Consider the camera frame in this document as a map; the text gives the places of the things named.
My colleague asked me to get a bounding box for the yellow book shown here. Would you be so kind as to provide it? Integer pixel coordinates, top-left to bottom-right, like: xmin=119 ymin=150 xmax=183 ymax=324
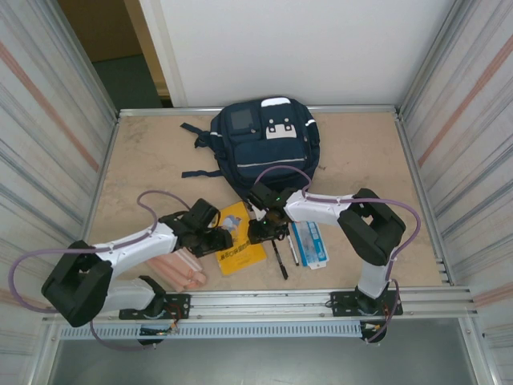
xmin=215 ymin=201 xmax=269 ymax=277

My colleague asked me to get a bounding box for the all black marker pen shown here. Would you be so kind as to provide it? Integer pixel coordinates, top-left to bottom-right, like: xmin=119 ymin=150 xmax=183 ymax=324
xmin=272 ymin=239 xmax=289 ymax=281

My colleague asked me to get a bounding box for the white marker pen black cap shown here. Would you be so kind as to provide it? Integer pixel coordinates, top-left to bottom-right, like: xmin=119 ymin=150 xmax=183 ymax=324
xmin=285 ymin=234 xmax=301 ymax=267

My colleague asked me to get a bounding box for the pink pencil case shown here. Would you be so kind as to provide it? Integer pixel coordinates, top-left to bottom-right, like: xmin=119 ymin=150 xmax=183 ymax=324
xmin=143 ymin=246 xmax=208 ymax=293

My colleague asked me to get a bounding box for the navy blue backpack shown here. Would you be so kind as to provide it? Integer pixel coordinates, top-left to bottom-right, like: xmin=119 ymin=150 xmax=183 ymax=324
xmin=180 ymin=95 xmax=321 ymax=201

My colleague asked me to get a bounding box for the blue ruler set package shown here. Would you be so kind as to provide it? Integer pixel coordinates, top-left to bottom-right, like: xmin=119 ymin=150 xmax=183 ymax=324
xmin=291 ymin=221 xmax=329 ymax=270

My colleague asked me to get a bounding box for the wide aluminium mounting rail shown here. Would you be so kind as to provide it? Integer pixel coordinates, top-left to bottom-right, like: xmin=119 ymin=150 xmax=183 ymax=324
xmin=42 ymin=285 xmax=479 ymax=325

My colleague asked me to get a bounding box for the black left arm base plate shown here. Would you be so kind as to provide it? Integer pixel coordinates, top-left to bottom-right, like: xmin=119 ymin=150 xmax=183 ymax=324
xmin=119 ymin=294 xmax=192 ymax=321

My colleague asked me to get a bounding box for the grey slotted cable duct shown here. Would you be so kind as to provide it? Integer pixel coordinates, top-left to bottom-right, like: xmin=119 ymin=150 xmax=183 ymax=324
xmin=59 ymin=322 xmax=364 ymax=341

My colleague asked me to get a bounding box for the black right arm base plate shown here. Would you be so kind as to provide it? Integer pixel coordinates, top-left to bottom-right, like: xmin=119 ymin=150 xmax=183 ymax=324
xmin=330 ymin=289 xmax=402 ymax=318

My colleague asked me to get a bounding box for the aluminium side rail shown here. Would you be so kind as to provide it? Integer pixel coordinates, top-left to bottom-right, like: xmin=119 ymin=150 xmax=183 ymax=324
xmin=394 ymin=110 xmax=456 ymax=286
xmin=71 ymin=113 xmax=121 ymax=290

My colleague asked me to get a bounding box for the thin aluminium table edge rail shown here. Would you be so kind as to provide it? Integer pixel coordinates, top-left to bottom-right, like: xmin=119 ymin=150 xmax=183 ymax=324
xmin=118 ymin=104 xmax=402 ymax=118

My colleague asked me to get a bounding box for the white door frame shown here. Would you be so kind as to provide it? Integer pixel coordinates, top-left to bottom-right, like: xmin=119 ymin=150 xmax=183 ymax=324
xmin=138 ymin=0 xmax=188 ymax=108

